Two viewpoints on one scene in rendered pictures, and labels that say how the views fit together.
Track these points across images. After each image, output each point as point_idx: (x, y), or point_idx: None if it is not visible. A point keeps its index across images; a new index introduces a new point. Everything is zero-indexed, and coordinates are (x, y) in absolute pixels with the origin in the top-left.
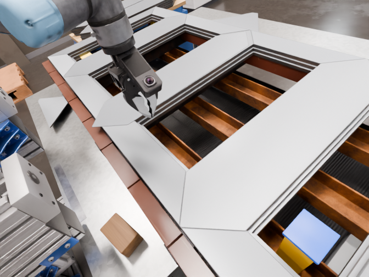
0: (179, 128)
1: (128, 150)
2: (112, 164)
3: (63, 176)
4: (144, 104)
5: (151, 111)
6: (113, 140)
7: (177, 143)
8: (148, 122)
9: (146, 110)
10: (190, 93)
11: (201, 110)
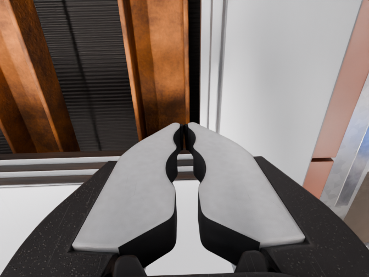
0: (111, 143)
1: (314, 81)
2: (357, 87)
3: (350, 178)
4: (209, 168)
5: (179, 133)
6: (312, 153)
7: (139, 85)
8: (179, 153)
9: (203, 140)
10: (5, 162)
11: (38, 129)
